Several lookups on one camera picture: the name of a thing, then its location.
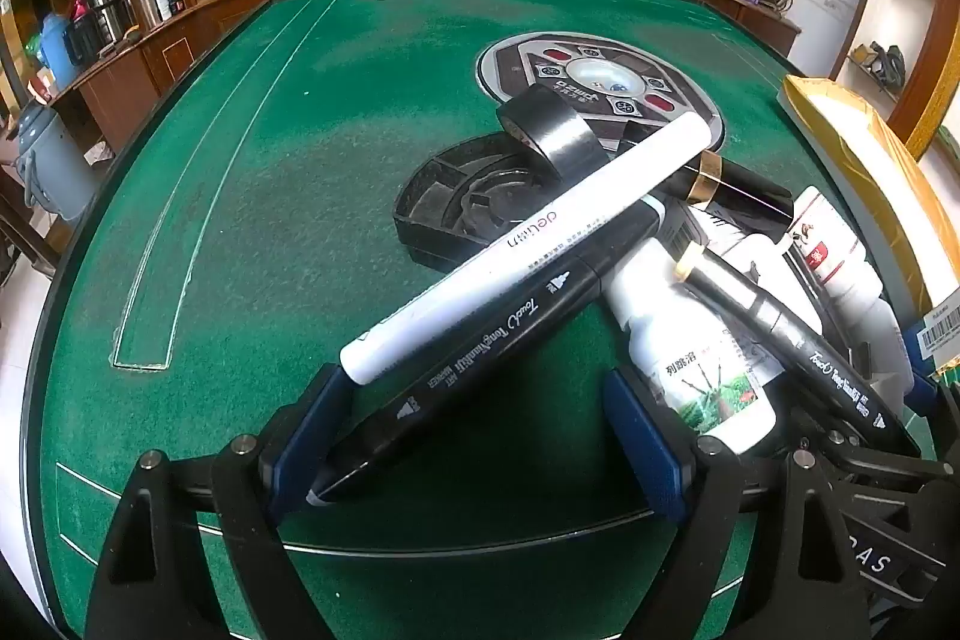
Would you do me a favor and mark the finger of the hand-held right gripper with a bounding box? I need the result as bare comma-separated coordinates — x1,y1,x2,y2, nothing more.
814,430,960,611
902,326,942,408

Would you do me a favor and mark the white marker pen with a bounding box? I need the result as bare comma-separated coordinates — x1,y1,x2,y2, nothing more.
339,111,713,386

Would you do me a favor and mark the black round plastic tray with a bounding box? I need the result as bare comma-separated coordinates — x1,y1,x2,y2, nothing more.
394,134,571,274

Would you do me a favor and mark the white bottle green label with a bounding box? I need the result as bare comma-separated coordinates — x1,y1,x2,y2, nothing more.
607,239,777,453

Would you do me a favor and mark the round table control panel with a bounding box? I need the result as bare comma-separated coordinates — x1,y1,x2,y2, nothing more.
476,32,727,154

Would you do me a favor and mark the thin black gold-ring marker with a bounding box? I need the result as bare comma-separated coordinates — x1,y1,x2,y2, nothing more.
673,241,912,457

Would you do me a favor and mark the black tape roll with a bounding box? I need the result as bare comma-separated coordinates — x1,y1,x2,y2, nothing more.
495,85,612,180

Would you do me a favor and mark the grey water bucket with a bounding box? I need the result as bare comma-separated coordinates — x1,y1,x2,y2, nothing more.
15,104,95,217

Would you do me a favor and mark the white bottle barcode label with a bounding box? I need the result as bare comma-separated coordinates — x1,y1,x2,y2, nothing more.
660,205,796,311

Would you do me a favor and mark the black kettle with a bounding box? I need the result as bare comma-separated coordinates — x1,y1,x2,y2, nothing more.
64,14,98,60

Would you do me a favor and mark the thick black gold-band marker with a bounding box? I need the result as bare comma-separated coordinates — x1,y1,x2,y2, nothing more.
664,151,796,229

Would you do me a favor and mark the blue kettle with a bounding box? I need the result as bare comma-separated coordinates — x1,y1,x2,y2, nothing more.
37,14,80,86

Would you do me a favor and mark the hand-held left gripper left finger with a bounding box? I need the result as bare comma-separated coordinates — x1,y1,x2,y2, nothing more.
82,366,361,640

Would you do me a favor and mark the black thermos flask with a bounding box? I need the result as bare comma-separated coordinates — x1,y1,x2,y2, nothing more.
84,0,128,45

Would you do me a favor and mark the white bottle red label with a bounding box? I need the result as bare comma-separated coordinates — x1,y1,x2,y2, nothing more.
780,186,912,401

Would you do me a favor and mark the dark bag on shelf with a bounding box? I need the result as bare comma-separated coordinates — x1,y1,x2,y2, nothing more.
870,42,908,86

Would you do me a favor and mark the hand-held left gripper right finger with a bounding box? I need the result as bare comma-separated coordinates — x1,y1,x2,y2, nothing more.
600,368,886,640

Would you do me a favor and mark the yellow cardboard box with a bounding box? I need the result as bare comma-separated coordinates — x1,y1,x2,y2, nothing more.
776,74,960,319

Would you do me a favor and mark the long black art marker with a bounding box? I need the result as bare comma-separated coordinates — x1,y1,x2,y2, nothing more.
304,197,668,510

